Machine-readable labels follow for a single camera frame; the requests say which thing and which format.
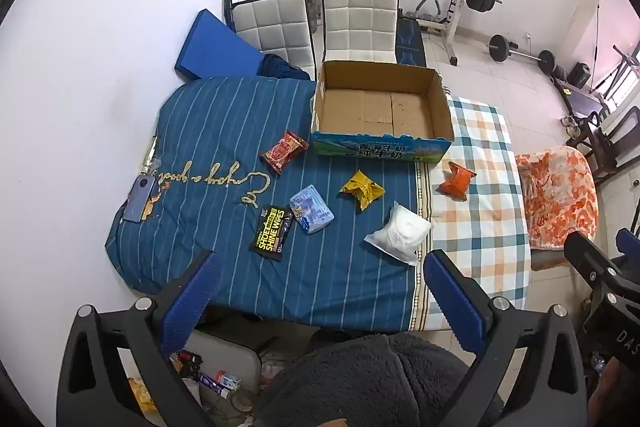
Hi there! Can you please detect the blue foam mat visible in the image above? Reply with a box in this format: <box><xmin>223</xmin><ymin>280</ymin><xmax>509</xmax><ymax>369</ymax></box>
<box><xmin>173</xmin><ymin>9</ymin><xmax>264</xmax><ymax>82</ymax></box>

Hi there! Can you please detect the short barbell with black plates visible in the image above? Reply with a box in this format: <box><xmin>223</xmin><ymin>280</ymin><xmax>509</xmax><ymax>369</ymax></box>
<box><xmin>487</xmin><ymin>34</ymin><xmax>556</xmax><ymax>74</ymax></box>

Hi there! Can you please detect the orange snack packet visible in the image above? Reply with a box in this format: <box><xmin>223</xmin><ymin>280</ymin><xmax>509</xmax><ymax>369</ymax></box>
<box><xmin>437</xmin><ymin>161</ymin><xmax>477</xmax><ymax>201</ymax></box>

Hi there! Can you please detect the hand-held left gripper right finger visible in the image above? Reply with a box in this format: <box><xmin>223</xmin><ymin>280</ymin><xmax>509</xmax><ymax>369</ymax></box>
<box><xmin>422</xmin><ymin>249</ymin><xmax>588</xmax><ymax>427</ymax></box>

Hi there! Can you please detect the cardboard box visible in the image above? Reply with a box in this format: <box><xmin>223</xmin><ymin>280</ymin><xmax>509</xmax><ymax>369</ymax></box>
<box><xmin>310</xmin><ymin>60</ymin><xmax>456</xmax><ymax>164</ymax></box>

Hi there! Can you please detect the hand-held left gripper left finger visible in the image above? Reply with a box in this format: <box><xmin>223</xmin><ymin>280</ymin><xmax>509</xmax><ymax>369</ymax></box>
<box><xmin>56</xmin><ymin>249</ymin><xmax>223</xmax><ymax>427</ymax></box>

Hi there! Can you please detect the small purple box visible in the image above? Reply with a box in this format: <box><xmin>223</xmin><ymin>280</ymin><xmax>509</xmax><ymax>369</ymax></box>
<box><xmin>199</xmin><ymin>371</ymin><xmax>242</xmax><ymax>399</ymax></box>

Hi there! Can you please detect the white storage bin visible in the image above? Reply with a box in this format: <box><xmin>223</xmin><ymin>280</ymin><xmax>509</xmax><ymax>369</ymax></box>
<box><xmin>170</xmin><ymin>329</ymin><xmax>263</xmax><ymax>427</ymax></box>

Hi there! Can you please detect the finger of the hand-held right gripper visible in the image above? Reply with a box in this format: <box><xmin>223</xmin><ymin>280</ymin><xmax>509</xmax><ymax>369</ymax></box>
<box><xmin>564</xmin><ymin>231</ymin><xmax>632</xmax><ymax>295</ymax></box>
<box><xmin>615</xmin><ymin>228</ymin><xmax>640</xmax><ymax>264</ymax></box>

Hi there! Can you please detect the dark wooden chair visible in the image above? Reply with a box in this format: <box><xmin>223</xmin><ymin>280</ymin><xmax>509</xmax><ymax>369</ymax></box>
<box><xmin>565</xmin><ymin>106</ymin><xmax>640</xmax><ymax>182</ymax></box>

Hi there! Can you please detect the white padded chair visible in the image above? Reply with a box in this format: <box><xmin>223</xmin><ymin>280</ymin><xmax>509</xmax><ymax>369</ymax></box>
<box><xmin>320</xmin><ymin>0</ymin><xmax>401</xmax><ymax>65</ymax></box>
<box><xmin>232</xmin><ymin>0</ymin><xmax>317</xmax><ymax>80</ymax></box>

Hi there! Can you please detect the yellow snack bag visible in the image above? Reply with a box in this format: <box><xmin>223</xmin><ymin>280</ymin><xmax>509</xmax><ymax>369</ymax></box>
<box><xmin>127</xmin><ymin>377</ymin><xmax>157</xmax><ymax>414</ymax></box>

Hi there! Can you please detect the red snack packet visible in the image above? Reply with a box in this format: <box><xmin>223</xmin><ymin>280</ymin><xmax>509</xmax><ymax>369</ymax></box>
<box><xmin>260</xmin><ymin>131</ymin><xmax>308</xmax><ymax>174</ymax></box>

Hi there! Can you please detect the blue smartphone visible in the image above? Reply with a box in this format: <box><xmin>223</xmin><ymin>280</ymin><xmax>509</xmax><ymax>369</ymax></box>
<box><xmin>122</xmin><ymin>177</ymin><xmax>156</xmax><ymax>224</ymax></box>

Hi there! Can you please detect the white plastic pouch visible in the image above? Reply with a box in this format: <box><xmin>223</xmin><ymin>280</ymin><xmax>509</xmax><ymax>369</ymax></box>
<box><xmin>364</xmin><ymin>201</ymin><xmax>433</xmax><ymax>266</ymax></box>

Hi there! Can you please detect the blue striped blanket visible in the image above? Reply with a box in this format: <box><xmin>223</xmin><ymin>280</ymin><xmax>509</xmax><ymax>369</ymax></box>
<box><xmin>105</xmin><ymin>76</ymin><xmax>433</xmax><ymax>333</ymax></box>

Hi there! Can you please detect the tape roll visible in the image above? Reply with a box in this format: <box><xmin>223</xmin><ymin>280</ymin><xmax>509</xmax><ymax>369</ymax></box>
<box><xmin>231</xmin><ymin>389</ymin><xmax>259</xmax><ymax>413</ymax></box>

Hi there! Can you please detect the black shoe wipes packet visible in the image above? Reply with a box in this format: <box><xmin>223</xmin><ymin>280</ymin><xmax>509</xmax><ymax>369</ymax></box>
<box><xmin>249</xmin><ymin>205</ymin><xmax>295</xmax><ymax>263</ymax></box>

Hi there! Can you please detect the orange patterned blanket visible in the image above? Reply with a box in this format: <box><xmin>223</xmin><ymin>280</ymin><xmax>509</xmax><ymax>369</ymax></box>
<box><xmin>515</xmin><ymin>146</ymin><xmax>599</xmax><ymax>252</ymax></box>

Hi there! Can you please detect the grey fleece clothing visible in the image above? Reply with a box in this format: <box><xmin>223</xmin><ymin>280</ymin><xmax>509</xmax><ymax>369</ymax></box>
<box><xmin>255</xmin><ymin>332</ymin><xmax>501</xmax><ymax>427</ymax></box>

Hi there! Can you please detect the small black speaker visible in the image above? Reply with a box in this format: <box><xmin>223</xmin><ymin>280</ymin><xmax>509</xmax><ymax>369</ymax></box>
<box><xmin>570</xmin><ymin>63</ymin><xmax>592</xmax><ymax>88</ymax></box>

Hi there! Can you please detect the dark blue cloth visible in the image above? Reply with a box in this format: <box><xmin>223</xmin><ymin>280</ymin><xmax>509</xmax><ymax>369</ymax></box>
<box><xmin>260</xmin><ymin>53</ymin><xmax>313</xmax><ymax>82</ymax></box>

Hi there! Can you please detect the plaid bed sheet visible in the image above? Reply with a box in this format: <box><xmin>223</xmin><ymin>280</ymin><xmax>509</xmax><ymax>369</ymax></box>
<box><xmin>415</xmin><ymin>94</ymin><xmax>532</xmax><ymax>333</ymax></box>

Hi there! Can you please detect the light blue tissue packet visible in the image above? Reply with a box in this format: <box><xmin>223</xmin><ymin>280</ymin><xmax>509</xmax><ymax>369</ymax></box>
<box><xmin>289</xmin><ymin>184</ymin><xmax>335</xmax><ymax>235</ymax></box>

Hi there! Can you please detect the yellow snack packet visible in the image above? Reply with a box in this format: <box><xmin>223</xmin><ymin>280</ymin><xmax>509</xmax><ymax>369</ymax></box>
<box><xmin>339</xmin><ymin>169</ymin><xmax>386</xmax><ymax>211</ymax></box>

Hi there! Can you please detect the black weight bench pad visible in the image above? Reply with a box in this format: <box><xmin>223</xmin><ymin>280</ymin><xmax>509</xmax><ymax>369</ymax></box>
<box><xmin>395</xmin><ymin>17</ymin><xmax>427</xmax><ymax>68</ymax></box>

